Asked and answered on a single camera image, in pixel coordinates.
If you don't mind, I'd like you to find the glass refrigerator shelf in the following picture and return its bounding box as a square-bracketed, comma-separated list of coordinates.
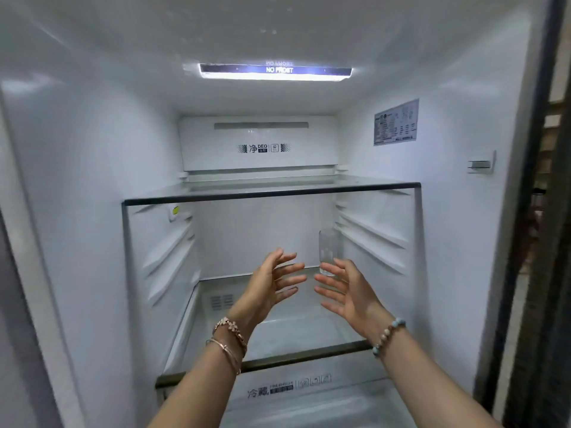
[155, 267, 393, 389]
[121, 181, 422, 208]

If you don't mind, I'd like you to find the person's left hand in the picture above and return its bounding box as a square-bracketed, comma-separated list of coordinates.
[227, 248, 308, 328]

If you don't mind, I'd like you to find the grey refrigerator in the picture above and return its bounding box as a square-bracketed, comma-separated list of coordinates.
[0, 0, 571, 428]

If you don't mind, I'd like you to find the person's right hand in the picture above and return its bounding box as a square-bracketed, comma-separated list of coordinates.
[313, 258, 396, 339]

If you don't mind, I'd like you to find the thin gold bangle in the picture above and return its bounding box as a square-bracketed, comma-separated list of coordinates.
[205, 337, 241, 376]

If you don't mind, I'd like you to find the pale bead bracelet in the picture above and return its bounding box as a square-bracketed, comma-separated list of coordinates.
[372, 317, 407, 358]

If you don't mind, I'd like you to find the clear drinking glass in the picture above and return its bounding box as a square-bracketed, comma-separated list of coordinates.
[318, 228, 344, 278]

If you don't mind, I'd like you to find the person's right forearm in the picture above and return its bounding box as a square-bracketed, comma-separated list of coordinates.
[374, 327, 505, 428]

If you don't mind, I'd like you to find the white info sticker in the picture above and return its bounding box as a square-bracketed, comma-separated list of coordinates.
[374, 98, 420, 147]

